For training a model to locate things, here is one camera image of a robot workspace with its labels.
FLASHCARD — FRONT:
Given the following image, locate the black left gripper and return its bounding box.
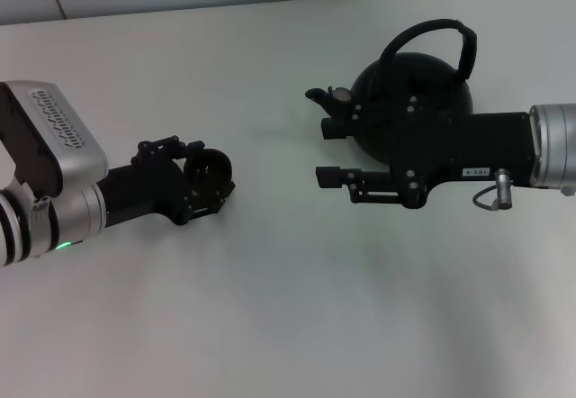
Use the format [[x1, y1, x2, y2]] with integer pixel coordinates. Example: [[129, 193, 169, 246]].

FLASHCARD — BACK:
[[96, 135, 237, 228]]

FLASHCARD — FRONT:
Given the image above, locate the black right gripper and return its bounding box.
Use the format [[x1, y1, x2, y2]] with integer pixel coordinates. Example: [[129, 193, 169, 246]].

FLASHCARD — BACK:
[[389, 95, 539, 210]]

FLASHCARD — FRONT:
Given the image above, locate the small black teacup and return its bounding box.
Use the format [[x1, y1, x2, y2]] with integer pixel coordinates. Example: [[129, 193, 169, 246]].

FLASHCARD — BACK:
[[183, 148, 234, 192]]

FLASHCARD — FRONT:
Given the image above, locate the black round teapot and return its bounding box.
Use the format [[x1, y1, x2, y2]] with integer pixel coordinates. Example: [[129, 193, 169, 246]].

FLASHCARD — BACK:
[[304, 18, 479, 167]]

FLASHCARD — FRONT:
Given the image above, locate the right gripper cable with plug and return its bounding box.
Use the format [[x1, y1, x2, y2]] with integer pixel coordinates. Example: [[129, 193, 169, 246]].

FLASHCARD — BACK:
[[472, 168, 517, 213]]

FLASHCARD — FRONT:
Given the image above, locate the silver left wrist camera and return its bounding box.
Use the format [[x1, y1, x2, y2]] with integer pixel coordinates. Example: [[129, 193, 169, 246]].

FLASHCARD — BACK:
[[0, 80, 110, 201]]

